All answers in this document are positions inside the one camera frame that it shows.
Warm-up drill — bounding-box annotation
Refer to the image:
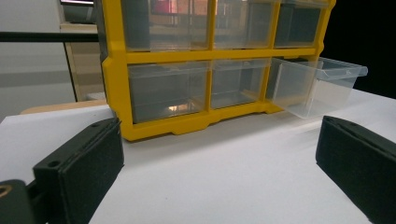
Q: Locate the wooden cabinet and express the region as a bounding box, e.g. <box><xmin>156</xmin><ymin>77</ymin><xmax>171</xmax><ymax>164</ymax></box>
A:
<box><xmin>59</xmin><ymin>22</ymin><xmax>108</xmax><ymax>102</ymax></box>

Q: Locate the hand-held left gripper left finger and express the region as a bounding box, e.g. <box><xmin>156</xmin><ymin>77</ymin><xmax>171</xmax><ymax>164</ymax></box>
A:
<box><xmin>32</xmin><ymin>117</ymin><xmax>125</xmax><ymax>224</ymax></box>

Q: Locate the clear plastic drawer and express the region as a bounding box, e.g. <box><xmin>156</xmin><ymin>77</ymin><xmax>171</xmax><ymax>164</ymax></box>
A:
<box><xmin>265</xmin><ymin>56</ymin><xmax>369</xmax><ymax>119</ymax></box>

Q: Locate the wooden table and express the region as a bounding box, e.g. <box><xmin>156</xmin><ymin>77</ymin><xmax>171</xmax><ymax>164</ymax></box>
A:
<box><xmin>20</xmin><ymin>98</ymin><xmax>108</xmax><ymax>116</ymax></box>

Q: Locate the black metal frame bar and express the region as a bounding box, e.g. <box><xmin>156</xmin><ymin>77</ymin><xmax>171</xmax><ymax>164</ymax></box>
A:
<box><xmin>0</xmin><ymin>31</ymin><xmax>100</xmax><ymax>43</ymax></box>

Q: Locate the set of clear drawers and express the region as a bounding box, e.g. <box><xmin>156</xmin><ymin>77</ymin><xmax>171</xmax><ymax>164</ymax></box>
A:
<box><xmin>120</xmin><ymin>0</ymin><xmax>331</xmax><ymax>124</ymax></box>

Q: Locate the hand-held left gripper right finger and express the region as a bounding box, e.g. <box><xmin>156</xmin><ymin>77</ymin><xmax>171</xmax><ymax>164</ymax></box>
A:
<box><xmin>315</xmin><ymin>115</ymin><xmax>396</xmax><ymax>224</ymax></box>

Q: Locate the yellow black organizer cabinet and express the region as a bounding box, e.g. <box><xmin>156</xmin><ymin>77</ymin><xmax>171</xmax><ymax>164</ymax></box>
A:
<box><xmin>94</xmin><ymin>0</ymin><xmax>337</xmax><ymax>142</ymax></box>

